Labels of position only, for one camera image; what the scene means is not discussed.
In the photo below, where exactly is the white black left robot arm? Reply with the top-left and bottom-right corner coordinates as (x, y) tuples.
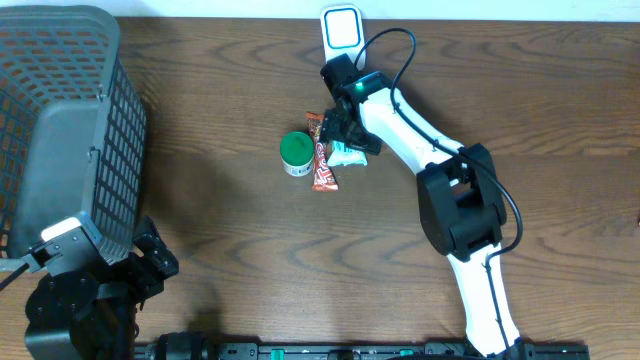
(25, 216), (179, 359)

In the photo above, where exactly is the teal wet wipes packet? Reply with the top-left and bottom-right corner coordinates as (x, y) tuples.
(327, 140), (368, 167)

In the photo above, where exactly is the grey plastic basket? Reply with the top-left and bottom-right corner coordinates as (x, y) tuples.
(1, 5), (148, 263)

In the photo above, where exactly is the red chocolate bar wrapper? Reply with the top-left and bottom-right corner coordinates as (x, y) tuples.
(306, 112), (339, 192)

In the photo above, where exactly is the green lid white jar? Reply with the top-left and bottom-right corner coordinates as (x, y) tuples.
(280, 132), (314, 177)

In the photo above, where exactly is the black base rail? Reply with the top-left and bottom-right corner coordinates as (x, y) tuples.
(134, 331), (591, 360)

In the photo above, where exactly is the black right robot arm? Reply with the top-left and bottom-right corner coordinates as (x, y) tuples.
(320, 55), (520, 357)

